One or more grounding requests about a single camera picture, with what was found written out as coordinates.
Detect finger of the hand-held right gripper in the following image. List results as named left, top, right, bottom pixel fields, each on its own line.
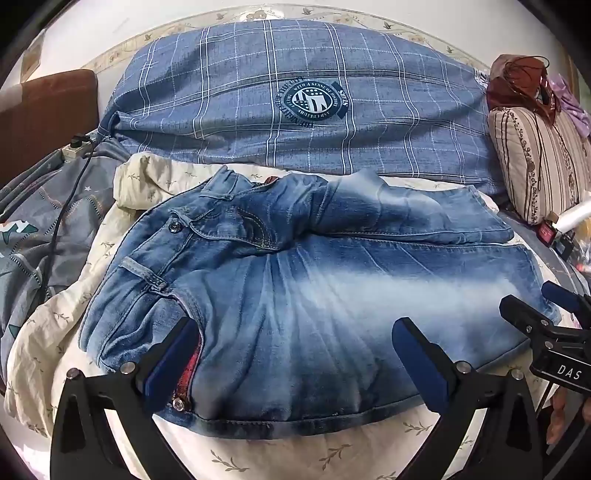
left=542, top=281, right=591, bottom=324
left=500, top=295, right=573, bottom=344

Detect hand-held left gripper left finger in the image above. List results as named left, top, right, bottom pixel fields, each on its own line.
left=50, top=316, right=204, bottom=480

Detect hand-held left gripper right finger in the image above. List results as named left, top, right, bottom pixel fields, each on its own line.
left=392, top=316, right=543, bottom=480

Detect blue denim pants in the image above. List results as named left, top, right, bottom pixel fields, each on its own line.
left=78, top=165, right=563, bottom=437

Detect person's right hand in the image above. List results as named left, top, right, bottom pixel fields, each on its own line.
left=547, top=388, right=585, bottom=446

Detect small black object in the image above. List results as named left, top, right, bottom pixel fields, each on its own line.
left=554, top=233, right=576, bottom=259

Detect white tube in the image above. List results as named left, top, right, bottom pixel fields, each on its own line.
left=556, top=198, right=591, bottom=232

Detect cream leaf-print blanket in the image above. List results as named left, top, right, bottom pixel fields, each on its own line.
left=4, top=152, right=555, bottom=480

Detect striped floral pillow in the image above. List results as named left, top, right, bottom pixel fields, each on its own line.
left=488, top=106, right=591, bottom=227

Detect purple cloth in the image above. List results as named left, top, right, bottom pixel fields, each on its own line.
left=551, top=74, right=591, bottom=137

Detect grey star-print quilt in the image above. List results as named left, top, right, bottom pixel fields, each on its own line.
left=0, top=138, right=130, bottom=384

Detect brown cloth bag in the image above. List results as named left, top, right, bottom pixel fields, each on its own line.
left=487, top=54, right=561, bottom=125

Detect white power strip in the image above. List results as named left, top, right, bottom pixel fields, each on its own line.
left=60, top=134, right=98, bottom=160

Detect brown headboard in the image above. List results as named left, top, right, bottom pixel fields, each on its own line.
left=0, top=69, right=100, bottom=185

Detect black power cable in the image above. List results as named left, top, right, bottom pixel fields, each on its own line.
left=44, top=136, right=99, bottom=301

